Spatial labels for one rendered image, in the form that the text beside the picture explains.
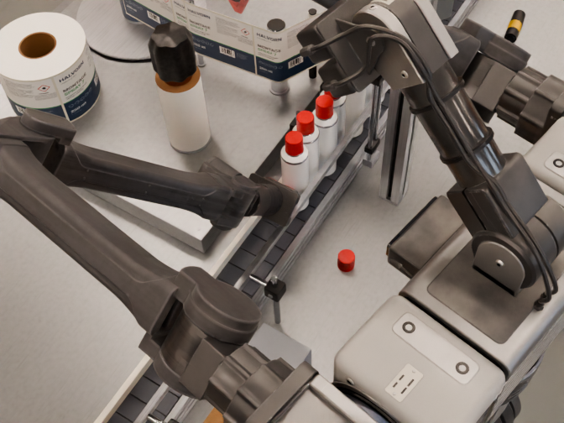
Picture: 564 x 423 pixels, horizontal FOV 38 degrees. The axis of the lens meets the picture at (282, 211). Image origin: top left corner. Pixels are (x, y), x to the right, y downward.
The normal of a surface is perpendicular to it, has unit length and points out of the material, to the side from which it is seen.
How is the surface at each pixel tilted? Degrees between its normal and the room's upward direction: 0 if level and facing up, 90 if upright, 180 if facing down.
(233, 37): 90
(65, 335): 0
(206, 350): 41
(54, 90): 90
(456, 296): 0
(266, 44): 90
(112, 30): 0
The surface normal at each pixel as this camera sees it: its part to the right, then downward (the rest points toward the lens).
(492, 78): -0.48, 0.00
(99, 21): -0.04, -0.56
